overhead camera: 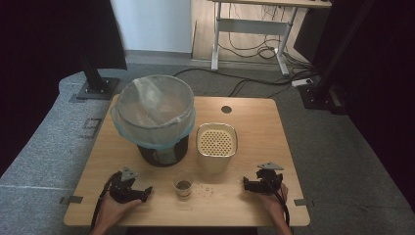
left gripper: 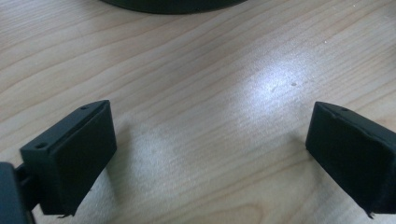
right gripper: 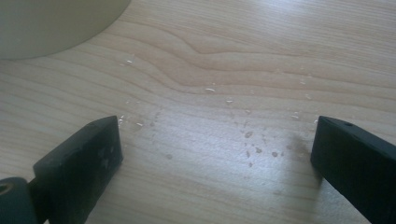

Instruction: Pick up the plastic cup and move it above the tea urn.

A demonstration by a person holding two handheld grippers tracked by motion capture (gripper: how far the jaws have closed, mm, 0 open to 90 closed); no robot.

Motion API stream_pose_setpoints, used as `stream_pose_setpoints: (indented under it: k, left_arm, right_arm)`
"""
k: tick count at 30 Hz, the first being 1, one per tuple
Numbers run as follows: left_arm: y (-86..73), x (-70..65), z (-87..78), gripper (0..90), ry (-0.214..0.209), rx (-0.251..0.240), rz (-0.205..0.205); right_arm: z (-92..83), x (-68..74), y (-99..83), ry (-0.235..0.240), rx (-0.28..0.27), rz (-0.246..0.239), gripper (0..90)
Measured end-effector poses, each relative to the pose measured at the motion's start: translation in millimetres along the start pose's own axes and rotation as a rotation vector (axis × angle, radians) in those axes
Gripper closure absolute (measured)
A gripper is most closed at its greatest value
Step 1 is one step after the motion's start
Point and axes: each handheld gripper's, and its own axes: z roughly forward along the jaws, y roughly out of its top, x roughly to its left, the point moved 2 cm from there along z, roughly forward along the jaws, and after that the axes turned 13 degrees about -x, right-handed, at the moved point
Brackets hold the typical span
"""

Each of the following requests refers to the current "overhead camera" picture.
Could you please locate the person's left hand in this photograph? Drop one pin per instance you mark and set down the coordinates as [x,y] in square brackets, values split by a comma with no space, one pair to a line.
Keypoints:
[114,212]

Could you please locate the translucent trash bag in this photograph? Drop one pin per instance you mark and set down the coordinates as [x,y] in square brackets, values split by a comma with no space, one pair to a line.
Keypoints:
[153,111]

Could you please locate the small glass cup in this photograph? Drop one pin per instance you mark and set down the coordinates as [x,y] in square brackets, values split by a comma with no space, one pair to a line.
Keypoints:
[183,186]

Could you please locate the black trash bin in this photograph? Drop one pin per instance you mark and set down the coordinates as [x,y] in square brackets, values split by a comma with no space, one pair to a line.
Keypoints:
[163,156]

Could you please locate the scattered brown crumbs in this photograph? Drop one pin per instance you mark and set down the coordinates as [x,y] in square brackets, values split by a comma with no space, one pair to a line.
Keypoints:
[205,190]

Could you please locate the white power strip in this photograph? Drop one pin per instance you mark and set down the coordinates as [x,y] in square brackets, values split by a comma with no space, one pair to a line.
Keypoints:
[301,82]

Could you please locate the black curtain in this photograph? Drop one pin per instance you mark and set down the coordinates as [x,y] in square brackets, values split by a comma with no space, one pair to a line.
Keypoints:
[49,65]
[381,98]

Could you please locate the round black table grommet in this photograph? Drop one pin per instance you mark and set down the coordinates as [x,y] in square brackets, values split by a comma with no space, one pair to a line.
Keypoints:
[226,109]

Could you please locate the beige container with perforated strainer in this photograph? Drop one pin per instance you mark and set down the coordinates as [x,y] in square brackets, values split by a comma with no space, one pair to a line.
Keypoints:
[216,147]

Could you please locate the white desk frame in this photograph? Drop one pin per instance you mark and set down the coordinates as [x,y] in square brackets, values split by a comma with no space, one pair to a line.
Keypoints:
[253,26]

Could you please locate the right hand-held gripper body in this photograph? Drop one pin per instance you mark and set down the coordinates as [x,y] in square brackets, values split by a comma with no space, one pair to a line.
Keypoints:
[270,182]

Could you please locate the person's right hand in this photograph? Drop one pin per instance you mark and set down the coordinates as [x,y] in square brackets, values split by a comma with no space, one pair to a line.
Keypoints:
[276,202]

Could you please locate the grey floor tape strip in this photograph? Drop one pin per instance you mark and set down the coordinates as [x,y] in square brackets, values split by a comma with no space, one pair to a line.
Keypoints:
[71,199]
[303,202]

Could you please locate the black metal stand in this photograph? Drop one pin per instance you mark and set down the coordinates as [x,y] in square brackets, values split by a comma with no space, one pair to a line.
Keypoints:
[96,84]
[321,91]

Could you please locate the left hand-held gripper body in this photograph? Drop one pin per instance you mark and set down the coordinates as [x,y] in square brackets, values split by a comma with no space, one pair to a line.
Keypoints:
[122,191]

